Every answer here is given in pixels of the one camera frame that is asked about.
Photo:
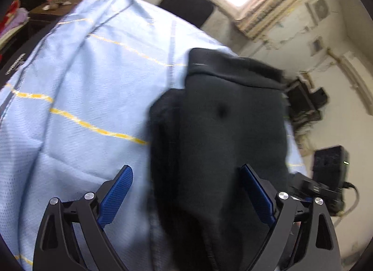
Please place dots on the white wall vent fan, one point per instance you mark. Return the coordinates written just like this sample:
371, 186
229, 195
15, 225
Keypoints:
318, 9

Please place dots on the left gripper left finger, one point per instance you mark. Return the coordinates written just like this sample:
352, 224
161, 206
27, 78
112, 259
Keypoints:
57, 246

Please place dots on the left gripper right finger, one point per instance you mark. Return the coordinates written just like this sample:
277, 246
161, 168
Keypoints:
301, 234

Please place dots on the white air conditioner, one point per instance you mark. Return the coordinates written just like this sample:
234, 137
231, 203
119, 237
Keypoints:
360, 78

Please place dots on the black office chair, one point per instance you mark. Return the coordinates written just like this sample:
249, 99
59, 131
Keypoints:
195, 12

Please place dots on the red floral blanket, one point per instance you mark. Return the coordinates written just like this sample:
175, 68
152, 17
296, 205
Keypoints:
9, 16

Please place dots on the light blue checked bedsheet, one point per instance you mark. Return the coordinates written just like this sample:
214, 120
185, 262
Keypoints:
77, 110

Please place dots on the dark wooden side table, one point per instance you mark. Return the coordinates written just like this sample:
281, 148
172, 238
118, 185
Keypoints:
39, 17

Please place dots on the black desk with electronics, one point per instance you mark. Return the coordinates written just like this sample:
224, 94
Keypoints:
304, 105

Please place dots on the black yellow sweatshirt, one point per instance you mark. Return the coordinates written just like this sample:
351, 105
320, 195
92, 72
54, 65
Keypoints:
230, 112

